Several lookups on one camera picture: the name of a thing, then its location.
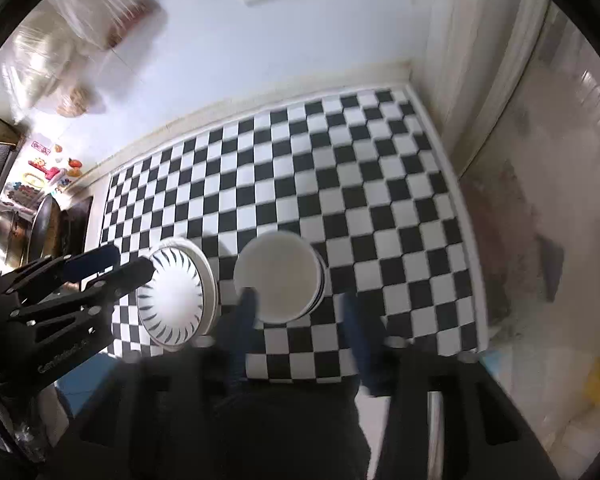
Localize white plate blue leaf rim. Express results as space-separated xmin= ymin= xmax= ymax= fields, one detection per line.
xmin=136 ymin=246 xmax=204 ymax=349

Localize white bowl red flowers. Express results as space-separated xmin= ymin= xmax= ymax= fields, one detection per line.
xmin=234 ymin=231 xmax=326 ymax=325

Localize white bowl blue pattern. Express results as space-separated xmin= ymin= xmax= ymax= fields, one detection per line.
xmin=275 ymin=235 xmax=326 ymax=323

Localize white bowl dark rim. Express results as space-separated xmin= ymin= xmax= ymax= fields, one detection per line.
xmin=254 ymin=231 xmax=326 ymax=324

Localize steel wok pan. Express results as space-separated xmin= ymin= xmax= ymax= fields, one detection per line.
xmin=26 ymin=194 xmax=68 ymax=263

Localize steel pot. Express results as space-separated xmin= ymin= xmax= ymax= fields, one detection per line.
xmin=0 ymin=210 xmax=30 ymax=269

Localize black gas stove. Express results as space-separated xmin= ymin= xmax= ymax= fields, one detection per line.
xmin=58 ymin=196 xmax=93 ymax=256

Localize white plate under blue plate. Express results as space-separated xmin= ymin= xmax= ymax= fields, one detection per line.
xmin=152 ymin=237 xmax=218 ymax=350

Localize hanging plastic bag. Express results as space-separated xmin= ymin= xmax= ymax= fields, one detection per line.
xmin=1 ymin=0 xmax=157 ymax=124

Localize black white checkered mat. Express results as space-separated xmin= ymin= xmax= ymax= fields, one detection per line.
xmin=99 ymin=88 xmax=486 ymax=382

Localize colourful wall stickers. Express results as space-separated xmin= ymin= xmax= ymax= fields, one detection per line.
xmin=0 ymin=134 xmax=83 ymax=210

